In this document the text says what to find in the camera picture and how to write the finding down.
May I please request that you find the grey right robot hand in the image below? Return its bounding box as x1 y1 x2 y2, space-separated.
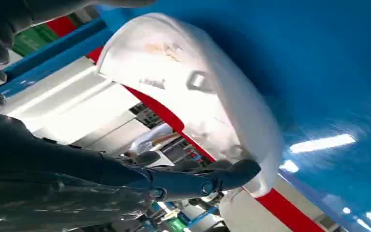
0 112 262 232

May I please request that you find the red barrier tape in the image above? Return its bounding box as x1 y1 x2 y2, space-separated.
46 16 325 232

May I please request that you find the green crate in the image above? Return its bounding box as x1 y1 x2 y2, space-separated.
12 24 60 58

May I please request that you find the blue metal shelf rack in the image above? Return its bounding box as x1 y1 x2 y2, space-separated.
0 0 371 232

